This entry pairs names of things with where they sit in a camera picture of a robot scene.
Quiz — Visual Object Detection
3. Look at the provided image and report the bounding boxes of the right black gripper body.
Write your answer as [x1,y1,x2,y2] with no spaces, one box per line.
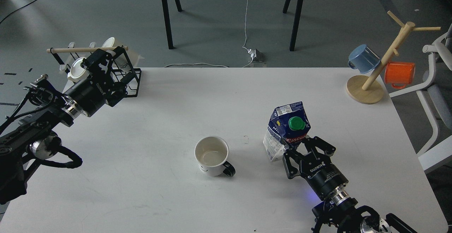
[294,151,349,200]

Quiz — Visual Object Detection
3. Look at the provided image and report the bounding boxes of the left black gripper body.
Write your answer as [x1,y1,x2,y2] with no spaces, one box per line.
[64,73,117,117]

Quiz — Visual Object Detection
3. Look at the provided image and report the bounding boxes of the wooden mug tree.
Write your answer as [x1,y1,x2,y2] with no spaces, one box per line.
[346,11,441,104]

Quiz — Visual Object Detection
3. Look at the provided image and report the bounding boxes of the blue milk carton green cap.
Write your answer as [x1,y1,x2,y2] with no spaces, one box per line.
[263,101,311,162]

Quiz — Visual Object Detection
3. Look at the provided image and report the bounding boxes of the grey power adapter on floor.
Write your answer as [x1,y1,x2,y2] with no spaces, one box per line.
[248,49,265,62]

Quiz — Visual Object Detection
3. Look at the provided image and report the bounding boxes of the blue mug on tree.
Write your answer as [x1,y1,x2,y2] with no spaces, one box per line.
[348,44,381,74]

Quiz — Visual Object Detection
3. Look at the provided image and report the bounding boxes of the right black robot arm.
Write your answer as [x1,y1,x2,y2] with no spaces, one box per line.
[283,136,415,233]

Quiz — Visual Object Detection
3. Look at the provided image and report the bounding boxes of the white cup on rack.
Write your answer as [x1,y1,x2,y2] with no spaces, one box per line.
[67,57,89,82]
[102,37,140,72]

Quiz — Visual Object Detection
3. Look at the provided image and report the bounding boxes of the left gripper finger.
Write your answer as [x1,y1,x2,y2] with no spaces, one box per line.
[81,49,117,82]
[105,69,137,107]

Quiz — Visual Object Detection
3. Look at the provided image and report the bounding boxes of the black table legs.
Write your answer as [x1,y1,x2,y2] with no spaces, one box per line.
[282,0,304,52]
[158,0,183,50]

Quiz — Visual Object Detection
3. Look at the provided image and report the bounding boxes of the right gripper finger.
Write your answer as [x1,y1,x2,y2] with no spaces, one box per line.
[302,136,336,156]
[282,148,301,179]

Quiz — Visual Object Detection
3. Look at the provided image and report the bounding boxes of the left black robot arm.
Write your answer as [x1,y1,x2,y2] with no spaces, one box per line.
[0,46,142,204]

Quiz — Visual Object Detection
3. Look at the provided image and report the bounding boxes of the white cup rear on rack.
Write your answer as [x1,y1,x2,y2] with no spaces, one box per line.
[102,37,140,72]

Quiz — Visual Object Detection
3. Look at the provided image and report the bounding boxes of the white cup front on rack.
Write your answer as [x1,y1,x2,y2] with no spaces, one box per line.
[67,57,89,82]

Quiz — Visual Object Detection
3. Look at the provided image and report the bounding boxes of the black table legs right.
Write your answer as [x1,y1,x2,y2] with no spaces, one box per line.
[282,0,304,52]

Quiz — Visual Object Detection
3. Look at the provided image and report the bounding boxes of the black wire cup rack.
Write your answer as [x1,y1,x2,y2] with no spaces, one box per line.
[46,45,141,99]

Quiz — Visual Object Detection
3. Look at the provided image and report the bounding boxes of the white floor cable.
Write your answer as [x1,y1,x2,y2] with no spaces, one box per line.
[164,0,262,68]

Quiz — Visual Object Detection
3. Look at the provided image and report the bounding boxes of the orange mug on tree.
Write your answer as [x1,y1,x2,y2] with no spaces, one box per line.
[384,61,416,89]

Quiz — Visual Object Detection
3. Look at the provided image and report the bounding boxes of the black table legs left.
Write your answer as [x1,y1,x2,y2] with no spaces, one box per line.
[158,0,183,50]

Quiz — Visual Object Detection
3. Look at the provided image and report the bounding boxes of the white mug with black handle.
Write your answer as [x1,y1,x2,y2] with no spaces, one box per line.
[194,136,236,177]

